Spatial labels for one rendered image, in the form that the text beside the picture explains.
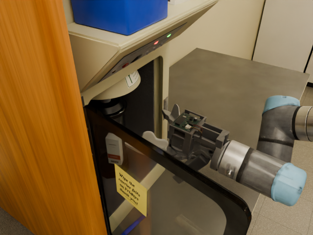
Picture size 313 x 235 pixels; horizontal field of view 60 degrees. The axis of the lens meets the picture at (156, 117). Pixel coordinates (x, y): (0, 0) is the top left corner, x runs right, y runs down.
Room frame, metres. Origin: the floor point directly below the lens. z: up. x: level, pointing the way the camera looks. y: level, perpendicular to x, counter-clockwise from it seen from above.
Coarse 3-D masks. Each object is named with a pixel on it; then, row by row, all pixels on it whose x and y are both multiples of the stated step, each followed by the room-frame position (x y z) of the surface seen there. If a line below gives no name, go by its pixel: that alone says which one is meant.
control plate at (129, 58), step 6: (174, 30) 0.48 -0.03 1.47; (162, 36) 0.44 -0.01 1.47; (150, 42) 0.41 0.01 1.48; (162, 42) 0.51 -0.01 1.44; (138, 48) 0.38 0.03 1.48; (144, 48) 0.42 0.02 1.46; (150, 48) 0.47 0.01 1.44; (132, 54) 0.38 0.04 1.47; (138, 54) 0.43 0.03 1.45; (144, 54) 0.48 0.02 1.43; (120, 60) 0.36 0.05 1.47; (126, 60) 0.39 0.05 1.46; (132, 60) 0.44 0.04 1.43; (114, 66) 0.37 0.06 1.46; (120, 66) 0.40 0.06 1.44; (108, 72) 0.37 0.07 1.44; (102, 78) 0.38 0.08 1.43
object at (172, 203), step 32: (96, 128) 0.35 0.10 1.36; (96, 160) 0.36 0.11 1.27; (128, 160) 0.30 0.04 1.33; (160, 160) 0.25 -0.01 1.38; (160, 192) 0.25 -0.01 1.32; (192, 192) 0.22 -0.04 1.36; (224, 192) 0.19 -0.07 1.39; (128, 224) 0.31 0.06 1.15; (160, 224) 0.25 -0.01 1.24; (192, 224) 0.21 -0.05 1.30; (224, 224) 0.18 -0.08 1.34
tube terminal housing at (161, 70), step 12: (72, 12) 0.41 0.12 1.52; (156, 48) 0.60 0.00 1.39; (168, 48) 0.64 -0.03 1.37; (144, 60) 0.56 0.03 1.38; (156, 60) 0.65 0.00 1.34; (168, 60) 0.64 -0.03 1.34; (120, 72) 0.49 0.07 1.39; (132, 72) 0.52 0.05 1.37; (156, 72) 0.65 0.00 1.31; (168, 72) 0.64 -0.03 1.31; (96, 84) 0.43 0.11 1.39; (108, 84) 0.45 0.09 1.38; (156, 84) 0.65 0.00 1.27; (168, 84) 0.64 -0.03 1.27; (84, 96) 0.40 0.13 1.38; (156, 96) 0.65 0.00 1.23; (156, 108) 0.65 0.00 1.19; (156, 120) 0.65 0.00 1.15; (156, 132) 0.65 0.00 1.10
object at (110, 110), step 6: (90, 102) 0.58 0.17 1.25; (96, 102) 0.58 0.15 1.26; (102, 102) 0.58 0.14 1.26; (108, 102) 0.58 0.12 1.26; (114, 102) 0.58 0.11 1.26; (120, 102) 0.59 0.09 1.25; (96, 108) 0.56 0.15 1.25; (102, 108) 0.55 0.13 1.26; (108, 108) 0.55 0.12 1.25; (114, 108) 0.56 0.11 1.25; (120, 108) 0.57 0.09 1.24
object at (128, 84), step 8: (136, 72) 0.58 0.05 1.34; (120, 80) 0.53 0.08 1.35; (128, 80) 0.54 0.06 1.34; (136, 80) 0.56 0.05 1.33; (112, 88) 0.51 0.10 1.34; (120, 88) 0.52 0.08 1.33; (128, 88) 0.53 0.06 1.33; (96, 96) 0.50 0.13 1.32; (104, 96) 0.50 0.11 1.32; (112, 96) 0.50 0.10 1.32; (120, 96) 0.51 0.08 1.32
